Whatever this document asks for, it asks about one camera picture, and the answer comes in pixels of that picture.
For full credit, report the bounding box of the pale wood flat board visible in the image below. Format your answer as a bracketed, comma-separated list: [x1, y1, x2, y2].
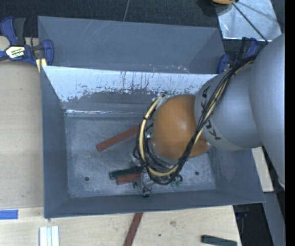
[0, 59, 46, 210]

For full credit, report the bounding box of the red-brown flat block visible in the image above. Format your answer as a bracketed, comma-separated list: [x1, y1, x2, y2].
[115, 173, 142, 186]
[95, 125, 141, 153]
[122, 212, 144, 246]

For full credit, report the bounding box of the grey metal bin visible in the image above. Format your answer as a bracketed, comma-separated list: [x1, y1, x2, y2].
[37, 15, 266, 219]

